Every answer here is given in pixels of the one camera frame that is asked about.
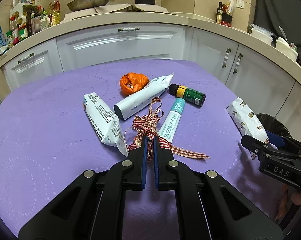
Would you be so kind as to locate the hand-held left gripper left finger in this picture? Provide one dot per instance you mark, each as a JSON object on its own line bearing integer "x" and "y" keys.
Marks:
{"x": 144, "y": 162}

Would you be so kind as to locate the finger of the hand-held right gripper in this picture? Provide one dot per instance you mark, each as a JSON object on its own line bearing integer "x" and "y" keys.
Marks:
{"x": 253, "y": 143}
{"x": 275, "y": 140}

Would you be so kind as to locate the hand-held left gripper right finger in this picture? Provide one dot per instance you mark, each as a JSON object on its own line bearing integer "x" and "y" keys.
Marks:
{"x": 155, "y": 162}

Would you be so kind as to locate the black lined waste bin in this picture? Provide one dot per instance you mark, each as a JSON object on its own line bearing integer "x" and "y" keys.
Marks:
{"x": 273, "y": 125}

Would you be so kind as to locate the white printed snack packet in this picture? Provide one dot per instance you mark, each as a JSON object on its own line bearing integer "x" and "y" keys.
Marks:
{"x": 248, "y": 122}

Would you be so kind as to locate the red checked ribbon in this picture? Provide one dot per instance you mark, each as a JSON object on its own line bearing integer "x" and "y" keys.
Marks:
{"x": 146, "y": 125}

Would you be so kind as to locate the white teal toothpaste tube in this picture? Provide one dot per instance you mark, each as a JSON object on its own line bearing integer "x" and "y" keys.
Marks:
{"x": 173, "y": 120}

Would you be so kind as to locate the white carton packet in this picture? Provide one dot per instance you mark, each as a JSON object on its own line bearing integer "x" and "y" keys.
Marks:
{"x": 101, "y": 120}

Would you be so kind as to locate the large white tube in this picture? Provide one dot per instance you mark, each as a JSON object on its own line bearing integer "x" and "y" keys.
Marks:
{"x": 143, "y": 97}

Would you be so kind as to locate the green bottle with black cap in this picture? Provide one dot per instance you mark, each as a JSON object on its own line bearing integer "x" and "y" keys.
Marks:
{"x": 190, "y": 95}

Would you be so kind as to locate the small orange plastic bag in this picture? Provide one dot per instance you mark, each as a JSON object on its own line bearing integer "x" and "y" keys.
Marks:
{"x": 133, "y": 82}

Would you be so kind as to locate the person's right hand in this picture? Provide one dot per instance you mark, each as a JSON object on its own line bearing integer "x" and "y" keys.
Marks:
{"x": 299, "y": 198}

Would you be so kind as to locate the purple tablecloth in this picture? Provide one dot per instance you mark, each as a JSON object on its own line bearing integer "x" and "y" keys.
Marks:
{"x": 53, "y": 155}

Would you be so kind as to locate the rectangular white container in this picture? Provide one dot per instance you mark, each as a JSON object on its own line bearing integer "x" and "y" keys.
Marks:
{"x": 286, "y": 48}

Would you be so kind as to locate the round white lidded container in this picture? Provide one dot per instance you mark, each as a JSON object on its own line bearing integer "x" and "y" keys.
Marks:
{"x": 261, "y": 35}

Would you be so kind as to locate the red box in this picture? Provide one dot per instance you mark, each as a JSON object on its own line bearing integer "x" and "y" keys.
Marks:
{"x": 226, "y": 23}

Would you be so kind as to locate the white kitchen cabinet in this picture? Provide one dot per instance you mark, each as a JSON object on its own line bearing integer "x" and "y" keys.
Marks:
{"x": 103, "y": 45}

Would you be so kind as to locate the beige kitchen countertop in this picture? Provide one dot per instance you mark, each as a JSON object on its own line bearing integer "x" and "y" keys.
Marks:
{"x": 203, "y": 25}

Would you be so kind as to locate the black holder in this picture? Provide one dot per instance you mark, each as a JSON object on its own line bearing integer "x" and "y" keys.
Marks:
{"x": 227, "y": 17}

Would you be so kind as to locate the dark glass oil bottle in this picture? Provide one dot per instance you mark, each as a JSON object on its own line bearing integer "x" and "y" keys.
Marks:
{"x": 219, "y": 13}

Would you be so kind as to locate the dark curtain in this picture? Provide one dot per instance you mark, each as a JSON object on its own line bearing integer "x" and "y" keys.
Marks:
{"x": 283, "y": 2}

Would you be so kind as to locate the white bag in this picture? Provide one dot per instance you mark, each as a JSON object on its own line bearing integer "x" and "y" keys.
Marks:
{"x": 230, "y": 6}

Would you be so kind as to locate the beige stove cover sheet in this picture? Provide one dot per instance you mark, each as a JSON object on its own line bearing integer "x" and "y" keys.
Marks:
{"x": 115, "y": 8}

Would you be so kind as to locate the cluster of condiment bottles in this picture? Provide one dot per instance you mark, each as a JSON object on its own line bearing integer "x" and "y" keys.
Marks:
{"x": 25, "y": 17}

